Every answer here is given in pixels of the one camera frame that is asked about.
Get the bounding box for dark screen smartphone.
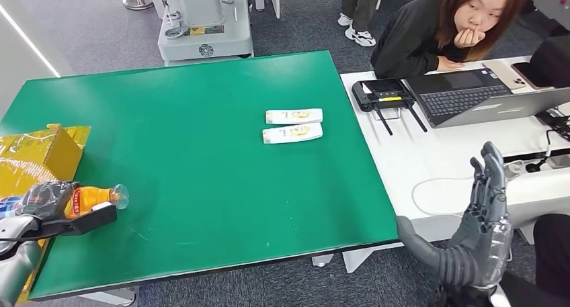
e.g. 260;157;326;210
511;62;551;91

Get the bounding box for orange detergent bottle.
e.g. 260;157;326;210
0;183;130;221

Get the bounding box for beige smartphone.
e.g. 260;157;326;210
483;59;528;91

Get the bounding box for grey open laptop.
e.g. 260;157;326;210
405;68;570;129

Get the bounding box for black remote controller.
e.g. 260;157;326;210
351;78;429;137

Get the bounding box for small white table foot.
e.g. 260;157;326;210
311;253;335;269

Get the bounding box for white table leg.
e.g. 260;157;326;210
341;247;376;274

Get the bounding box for white shampoo bottle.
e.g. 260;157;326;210
262;122;325;144
266;108;325;126

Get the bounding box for standing person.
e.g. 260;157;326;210
337;0;385;48

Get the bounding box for white charger plug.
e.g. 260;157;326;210
505;159;529;181

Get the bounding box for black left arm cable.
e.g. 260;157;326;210
0;236;46;245

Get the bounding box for white robot stand machine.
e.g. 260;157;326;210
157;0;255;67

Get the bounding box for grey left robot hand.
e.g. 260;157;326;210
15;181;81;222

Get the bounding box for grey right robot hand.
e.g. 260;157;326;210
396;141;514;292

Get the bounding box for white cable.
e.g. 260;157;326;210
410;175;510;220

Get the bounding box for yellow taped cardboard box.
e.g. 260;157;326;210
0;124;93;304

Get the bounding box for black plug with cable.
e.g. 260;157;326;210
524;128;563;174

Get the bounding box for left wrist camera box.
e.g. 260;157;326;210
36;201;118;240

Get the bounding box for seated person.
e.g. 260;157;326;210
370;0;532;80

